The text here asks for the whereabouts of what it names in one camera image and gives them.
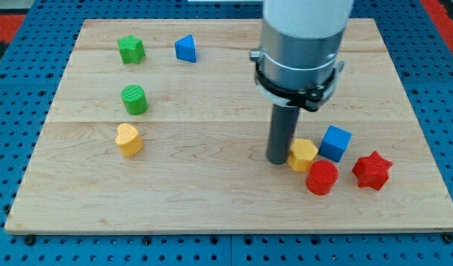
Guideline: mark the red cylinder block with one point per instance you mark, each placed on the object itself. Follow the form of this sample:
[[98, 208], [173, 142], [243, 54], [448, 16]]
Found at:
[[321, 177]]

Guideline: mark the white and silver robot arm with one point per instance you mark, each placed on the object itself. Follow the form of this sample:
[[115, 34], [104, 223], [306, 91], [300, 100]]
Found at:
[[296, 62]]

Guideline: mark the yellow heart block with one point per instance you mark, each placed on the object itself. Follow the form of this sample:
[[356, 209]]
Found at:
[[128, 140]]

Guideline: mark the yellow hexagon block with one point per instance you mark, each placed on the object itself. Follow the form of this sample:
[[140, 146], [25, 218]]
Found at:
[[302, 154]]

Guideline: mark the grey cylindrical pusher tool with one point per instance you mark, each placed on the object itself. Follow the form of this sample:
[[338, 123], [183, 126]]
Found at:
[[282, 128]]

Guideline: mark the blue triangle block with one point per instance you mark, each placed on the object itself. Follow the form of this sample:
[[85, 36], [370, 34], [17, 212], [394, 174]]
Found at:
[[185, 49]]

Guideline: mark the blue cube block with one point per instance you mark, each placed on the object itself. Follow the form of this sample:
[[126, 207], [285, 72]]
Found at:
[[334, 143]]

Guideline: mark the light wooden board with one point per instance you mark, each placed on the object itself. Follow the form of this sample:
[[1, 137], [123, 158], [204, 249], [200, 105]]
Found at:
[[202, 168]]

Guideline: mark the green cylinder block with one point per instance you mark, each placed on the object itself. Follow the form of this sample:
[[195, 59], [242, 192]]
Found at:
[[134, 99]]

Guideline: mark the green star block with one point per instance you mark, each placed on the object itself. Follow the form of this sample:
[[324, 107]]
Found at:
[[131, 50]]

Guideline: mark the red star block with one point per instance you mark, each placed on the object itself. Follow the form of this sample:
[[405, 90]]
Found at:
[[372, 171]]

